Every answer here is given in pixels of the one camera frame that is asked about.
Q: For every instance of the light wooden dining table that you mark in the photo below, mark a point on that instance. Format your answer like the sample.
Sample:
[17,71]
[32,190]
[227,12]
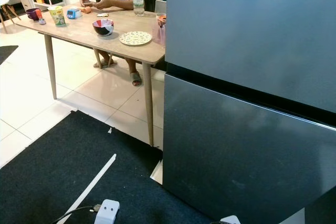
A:
[84,31]

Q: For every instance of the small flat patterned dish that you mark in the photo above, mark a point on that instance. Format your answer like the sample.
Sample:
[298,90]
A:
[102,14]

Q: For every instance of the patterned round plate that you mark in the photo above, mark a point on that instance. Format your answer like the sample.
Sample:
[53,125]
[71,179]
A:
[135,38]

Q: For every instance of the long white tape strip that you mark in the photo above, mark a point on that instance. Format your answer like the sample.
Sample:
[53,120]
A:
[94,182]

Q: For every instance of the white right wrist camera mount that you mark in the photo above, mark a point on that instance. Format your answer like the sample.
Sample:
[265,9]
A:
[231,220]

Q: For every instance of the purple mug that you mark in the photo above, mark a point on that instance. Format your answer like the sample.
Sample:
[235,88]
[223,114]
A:
[32,14]

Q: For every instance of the small blue white device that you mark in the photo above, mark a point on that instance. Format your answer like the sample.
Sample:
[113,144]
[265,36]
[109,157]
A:
[73,13]

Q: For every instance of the small orange object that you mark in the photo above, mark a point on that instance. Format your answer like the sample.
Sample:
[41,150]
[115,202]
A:
[86,9]

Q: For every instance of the grey two-door fridge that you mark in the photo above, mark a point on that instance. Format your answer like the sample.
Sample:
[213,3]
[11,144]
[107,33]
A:
[241,129]

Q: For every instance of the pink clear plastic jug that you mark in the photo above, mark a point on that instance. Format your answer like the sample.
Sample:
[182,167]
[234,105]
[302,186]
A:
[160,32]

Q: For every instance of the grey chair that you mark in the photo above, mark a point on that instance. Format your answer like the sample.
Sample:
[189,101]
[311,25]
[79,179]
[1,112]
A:
[160,6]

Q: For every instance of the small dark rug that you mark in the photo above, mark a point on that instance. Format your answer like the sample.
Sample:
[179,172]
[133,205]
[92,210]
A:
[6,53]

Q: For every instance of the dark floor mat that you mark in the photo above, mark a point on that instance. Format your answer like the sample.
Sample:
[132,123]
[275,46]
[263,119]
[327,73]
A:
[52,182]

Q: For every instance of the green yellow noodle cup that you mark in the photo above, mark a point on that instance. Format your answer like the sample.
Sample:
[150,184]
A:
[58,17]

